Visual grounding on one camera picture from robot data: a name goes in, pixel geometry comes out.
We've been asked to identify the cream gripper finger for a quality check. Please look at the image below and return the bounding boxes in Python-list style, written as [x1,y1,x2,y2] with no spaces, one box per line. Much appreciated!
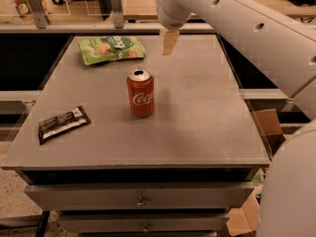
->
[161,30,180,55]

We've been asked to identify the green rice chip bag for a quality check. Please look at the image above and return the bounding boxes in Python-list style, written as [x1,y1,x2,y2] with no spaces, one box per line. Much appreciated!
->
[78,36,146,65]

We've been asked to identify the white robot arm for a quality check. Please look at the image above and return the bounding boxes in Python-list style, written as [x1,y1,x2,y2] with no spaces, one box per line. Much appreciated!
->
[156,0,316,237]

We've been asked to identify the red coke can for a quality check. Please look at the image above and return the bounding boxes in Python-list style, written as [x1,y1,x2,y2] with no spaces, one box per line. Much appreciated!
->
[126,69,154,118]

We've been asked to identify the white snack bag background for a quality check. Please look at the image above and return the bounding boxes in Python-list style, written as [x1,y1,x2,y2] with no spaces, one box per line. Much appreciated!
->
[0,0,50,25]

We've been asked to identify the black snack bar wrapper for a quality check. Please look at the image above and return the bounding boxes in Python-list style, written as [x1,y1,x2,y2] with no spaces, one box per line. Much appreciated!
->
[38,106,91,145]

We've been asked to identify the upper grey drawer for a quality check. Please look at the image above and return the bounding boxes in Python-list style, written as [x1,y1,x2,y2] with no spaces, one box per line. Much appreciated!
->
[25,182,254,211]

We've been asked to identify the grey drawer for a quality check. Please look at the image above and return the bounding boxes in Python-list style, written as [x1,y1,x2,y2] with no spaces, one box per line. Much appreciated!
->
[25,182,254,211]
[59,211,229,233]

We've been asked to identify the cardboard box with snacks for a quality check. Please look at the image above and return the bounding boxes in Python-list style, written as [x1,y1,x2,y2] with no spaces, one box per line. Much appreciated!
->
[226,109,285,237]

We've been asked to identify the lower grey drawer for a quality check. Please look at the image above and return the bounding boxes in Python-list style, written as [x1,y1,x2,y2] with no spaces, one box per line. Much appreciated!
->
[59,211,229,233]

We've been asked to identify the middle metal bracket post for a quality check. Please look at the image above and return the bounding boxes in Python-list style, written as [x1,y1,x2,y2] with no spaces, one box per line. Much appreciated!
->
[111,0,124,29]

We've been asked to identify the metal bracket post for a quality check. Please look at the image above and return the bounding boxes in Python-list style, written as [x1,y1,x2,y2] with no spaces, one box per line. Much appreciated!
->
[28,0,49,29]
[111,0,124,29]

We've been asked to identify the left metal bracket post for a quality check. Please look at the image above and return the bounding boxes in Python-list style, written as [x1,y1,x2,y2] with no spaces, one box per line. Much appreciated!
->
[28,0,49,29]

